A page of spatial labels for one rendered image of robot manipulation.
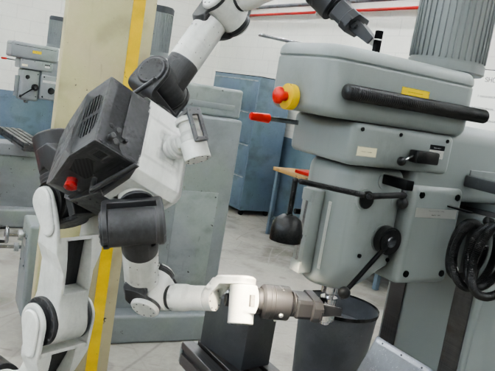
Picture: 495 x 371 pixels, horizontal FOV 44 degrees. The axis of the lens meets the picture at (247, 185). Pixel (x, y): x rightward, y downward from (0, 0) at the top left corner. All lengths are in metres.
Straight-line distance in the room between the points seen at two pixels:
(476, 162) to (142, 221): 0.88
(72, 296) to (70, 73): 1.39
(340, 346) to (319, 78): 2.40
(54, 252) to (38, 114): 8.70
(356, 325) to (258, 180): 5.64
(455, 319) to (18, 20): 9.18
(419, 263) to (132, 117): 0.81
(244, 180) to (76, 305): 7.09
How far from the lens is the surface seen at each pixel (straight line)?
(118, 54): 3.07
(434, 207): 1.64
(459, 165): 1.69
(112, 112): 1.51
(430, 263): 1.69
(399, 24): 7.81
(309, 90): 1.40
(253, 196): 8.99
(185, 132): 1.52
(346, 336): 3.58
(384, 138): 1.48
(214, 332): 2.09
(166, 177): 1.54
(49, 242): 1.82
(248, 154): 8.82
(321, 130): 1.50
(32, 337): 1.90
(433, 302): 1.90
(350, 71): 1.38
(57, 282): 1.86
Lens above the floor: 1.75
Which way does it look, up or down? 8 degrees down
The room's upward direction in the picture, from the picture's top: 9 degrees clockwise
